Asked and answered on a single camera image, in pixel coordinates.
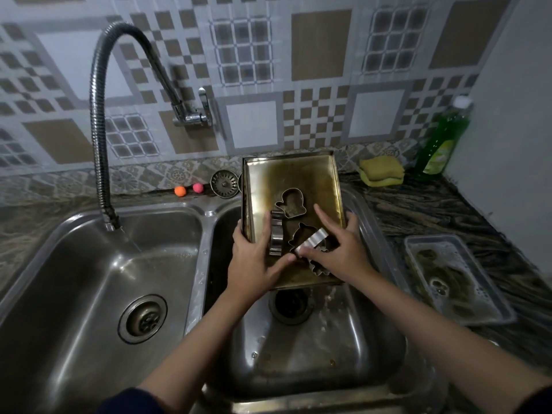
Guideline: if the person's left hand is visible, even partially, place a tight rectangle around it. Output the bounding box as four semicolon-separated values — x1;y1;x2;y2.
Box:
225;210;298;303

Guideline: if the shiny metal cookie cutter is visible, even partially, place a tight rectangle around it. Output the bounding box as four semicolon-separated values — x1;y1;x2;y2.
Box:
297;228;331;257

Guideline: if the bear-shaped metal cookie cutter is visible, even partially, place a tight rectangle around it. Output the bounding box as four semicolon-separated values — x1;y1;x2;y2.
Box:
288;223;342;277

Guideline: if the tarnished metal baking tray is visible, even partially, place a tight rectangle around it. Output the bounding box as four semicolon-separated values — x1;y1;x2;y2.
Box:
241;151;348;290

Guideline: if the person's right forearm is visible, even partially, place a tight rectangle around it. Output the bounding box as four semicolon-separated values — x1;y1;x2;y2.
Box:
354;267;552;414

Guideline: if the green dish soap bottle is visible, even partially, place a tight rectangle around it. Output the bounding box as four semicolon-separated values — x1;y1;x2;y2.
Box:
414;95;474;183

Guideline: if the stainless steel double sink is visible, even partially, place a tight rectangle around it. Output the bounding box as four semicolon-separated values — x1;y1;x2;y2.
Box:
0;189;434;414

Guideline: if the upright metal cookie cutter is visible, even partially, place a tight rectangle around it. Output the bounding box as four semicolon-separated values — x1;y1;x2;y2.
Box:
269;209;285;257

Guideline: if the dark blue left sleeve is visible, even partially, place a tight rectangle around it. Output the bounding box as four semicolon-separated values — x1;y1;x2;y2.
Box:
97;386;167;414

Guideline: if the mitten-shaped metal cookie cutter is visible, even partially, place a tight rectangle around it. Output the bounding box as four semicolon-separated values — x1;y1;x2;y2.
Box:
274;188;308;219

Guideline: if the person's left forearm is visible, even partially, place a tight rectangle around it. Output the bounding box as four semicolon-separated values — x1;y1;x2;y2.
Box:
137;285;277;414

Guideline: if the clear plastic soap tray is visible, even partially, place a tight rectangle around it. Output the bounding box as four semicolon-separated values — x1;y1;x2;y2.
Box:
404;233;518;327

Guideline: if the flexible chrome faucet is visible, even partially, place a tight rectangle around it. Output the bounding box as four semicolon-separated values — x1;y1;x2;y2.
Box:
89;22;214;232

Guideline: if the fitted metal drain strainer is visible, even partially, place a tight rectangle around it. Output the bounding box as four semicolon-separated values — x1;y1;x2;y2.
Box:
117;294;168;345

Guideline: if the loose metal sink strainer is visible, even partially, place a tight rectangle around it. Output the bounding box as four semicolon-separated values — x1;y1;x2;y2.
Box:
210;170;240;198

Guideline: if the yellow sponge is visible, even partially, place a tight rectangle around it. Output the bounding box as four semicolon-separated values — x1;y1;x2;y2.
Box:
357;156;405;188

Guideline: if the chrome faucet lever handle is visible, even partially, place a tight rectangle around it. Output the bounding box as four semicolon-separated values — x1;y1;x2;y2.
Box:
198;86;215;127

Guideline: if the person's right hand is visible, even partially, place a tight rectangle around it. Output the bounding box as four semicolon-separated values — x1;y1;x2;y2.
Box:
296;204;377;283

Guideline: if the dark blue right sleeve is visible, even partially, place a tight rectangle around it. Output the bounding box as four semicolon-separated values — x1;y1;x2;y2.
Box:
514;385;552;414

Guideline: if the dark blue sleeve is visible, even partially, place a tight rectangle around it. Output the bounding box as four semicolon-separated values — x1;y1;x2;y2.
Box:
97;386;167;414
514;385;552;414

